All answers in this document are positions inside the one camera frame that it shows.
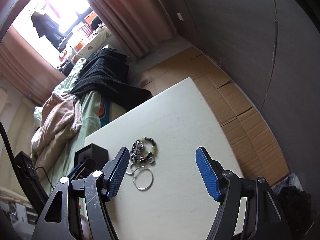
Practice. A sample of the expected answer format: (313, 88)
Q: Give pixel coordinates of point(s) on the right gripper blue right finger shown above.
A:
(215, 178)

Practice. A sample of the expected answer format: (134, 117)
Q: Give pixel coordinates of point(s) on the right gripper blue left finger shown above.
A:
(114, 172)

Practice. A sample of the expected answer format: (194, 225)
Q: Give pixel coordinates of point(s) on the black jewelry box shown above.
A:
(92, 151)

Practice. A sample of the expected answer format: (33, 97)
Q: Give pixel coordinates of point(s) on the flattened cardboard floor sheets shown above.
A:
(252, 142)

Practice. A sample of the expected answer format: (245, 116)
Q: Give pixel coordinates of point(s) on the pink fleece blanket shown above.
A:
(61, 120)

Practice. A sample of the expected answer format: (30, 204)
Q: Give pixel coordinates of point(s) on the green bed sheet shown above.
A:
(90, 104)

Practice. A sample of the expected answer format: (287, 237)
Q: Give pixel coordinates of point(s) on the black knitted blanket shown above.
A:
(106, 72)

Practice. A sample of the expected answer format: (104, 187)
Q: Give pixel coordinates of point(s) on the pink curtain left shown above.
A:
(26, 69)

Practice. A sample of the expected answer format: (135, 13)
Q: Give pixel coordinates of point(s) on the pink curtain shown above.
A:
(26, 69)
(138, 25)

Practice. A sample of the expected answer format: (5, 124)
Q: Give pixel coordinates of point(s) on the patterned window seat cushion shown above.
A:
(95, 42)

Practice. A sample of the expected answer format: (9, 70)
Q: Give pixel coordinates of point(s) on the dark grey wardrobe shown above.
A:
(270, 48)

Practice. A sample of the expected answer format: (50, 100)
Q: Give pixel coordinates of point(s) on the dark hanging garment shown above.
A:
(47, 27)

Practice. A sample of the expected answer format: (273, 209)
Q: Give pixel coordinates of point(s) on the pink curtain right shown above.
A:
(138, 25)

